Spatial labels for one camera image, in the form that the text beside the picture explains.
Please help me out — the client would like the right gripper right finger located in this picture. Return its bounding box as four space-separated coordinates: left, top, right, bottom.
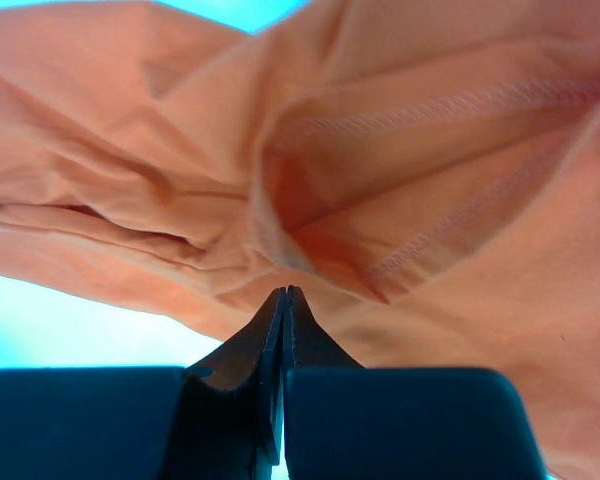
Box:
282 286 547 480

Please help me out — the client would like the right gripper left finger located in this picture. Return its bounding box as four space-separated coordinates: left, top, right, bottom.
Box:
0 289 285 479

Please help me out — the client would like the orange t shirt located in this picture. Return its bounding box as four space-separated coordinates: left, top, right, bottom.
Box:
0 1 600 479

